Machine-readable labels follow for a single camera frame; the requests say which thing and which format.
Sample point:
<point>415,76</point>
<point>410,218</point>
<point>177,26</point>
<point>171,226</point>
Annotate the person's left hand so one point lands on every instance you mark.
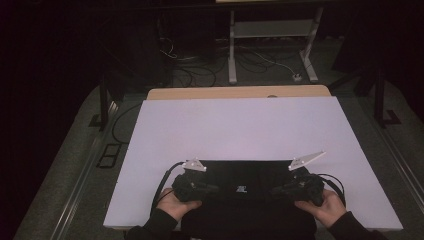
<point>173,206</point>

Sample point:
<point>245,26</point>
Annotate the metal floor rail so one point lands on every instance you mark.
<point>405,166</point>
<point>80,186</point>

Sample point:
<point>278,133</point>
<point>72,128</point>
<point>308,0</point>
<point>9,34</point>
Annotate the white power plug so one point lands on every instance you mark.
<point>297,77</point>

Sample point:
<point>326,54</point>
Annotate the wooden table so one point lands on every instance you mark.
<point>186,92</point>

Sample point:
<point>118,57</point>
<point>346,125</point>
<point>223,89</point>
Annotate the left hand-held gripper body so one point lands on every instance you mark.
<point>186,186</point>

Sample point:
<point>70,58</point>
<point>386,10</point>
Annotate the black metal stand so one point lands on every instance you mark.
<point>380,100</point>
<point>104,106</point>

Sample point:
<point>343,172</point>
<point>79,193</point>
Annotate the white table cover sheet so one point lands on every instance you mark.
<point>233,130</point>

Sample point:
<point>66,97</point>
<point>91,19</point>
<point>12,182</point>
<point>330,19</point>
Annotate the person's right hand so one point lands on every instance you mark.
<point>328,210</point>

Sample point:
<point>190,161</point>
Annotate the grey metal desk frame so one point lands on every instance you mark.
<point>232,50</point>

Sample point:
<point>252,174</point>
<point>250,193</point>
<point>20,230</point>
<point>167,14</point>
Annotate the black floor frame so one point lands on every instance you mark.
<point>108,155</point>

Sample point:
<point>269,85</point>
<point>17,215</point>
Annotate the black tank top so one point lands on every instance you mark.
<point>246,213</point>

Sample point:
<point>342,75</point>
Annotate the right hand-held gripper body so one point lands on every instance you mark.
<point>308,190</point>

